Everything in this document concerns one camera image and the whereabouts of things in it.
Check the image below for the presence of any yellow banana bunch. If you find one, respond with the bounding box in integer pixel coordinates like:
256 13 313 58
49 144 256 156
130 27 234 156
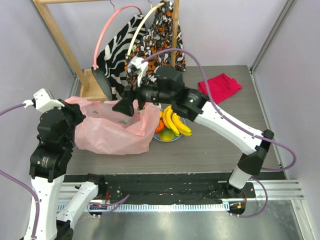
162 105 192 137

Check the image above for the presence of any pink peach plastic bag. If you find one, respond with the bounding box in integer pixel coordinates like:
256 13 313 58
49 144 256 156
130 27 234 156
65 96 160 155

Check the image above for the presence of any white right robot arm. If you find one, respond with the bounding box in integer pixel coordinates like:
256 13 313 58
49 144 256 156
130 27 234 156
112 66 274 198

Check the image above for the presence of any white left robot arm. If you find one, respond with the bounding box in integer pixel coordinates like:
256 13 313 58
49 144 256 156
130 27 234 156
24 99 107 240

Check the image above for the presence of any wooden clothes rack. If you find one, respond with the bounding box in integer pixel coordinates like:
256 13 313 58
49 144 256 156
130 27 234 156
34 0 179 101

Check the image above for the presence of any green orange citrus fruit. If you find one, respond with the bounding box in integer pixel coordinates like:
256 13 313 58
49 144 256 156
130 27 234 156
159 129 175 142

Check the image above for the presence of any light blue plate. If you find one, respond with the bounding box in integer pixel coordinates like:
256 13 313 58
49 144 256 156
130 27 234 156
153 124 182 143

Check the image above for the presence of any orange camouflage cloth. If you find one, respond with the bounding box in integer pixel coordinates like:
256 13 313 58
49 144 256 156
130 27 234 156
124 0 186 86

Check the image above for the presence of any red folded cloth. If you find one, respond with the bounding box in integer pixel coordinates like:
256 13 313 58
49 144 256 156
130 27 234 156
207 73 243 104

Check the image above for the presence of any cream clothes hanger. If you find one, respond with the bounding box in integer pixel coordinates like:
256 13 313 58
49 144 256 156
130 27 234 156
127 1 166 57

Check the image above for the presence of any zebra pattern cloth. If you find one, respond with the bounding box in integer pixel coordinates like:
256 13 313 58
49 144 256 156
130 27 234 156
91 14 144 101

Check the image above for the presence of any pink clothes hanger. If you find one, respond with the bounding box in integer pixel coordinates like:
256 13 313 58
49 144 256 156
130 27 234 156
92 4 144 71

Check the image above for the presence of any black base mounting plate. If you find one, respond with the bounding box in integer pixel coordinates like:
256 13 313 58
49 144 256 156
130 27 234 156
63 172 287 205

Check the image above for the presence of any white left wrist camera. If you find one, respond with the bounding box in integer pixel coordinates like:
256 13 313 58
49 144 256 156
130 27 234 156
23 88 65 113

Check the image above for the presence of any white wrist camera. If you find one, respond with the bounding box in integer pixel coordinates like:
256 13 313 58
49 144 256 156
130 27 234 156
23 88 65 113
128 56 149 88

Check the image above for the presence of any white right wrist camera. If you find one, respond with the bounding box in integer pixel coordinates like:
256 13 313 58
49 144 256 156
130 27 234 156
128 56 149 88

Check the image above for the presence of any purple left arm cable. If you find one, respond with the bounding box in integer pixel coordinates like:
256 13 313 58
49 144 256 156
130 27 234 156
0 101 41 240

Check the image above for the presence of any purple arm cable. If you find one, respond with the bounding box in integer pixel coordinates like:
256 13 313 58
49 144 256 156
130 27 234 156
142 48 298 219
0 101 41 240

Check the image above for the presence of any aluminium frame rail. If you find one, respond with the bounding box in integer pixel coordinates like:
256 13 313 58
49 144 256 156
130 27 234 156
54 181 304 217

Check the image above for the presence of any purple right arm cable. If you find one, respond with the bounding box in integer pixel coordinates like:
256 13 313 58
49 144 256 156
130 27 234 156
142 48 298 219

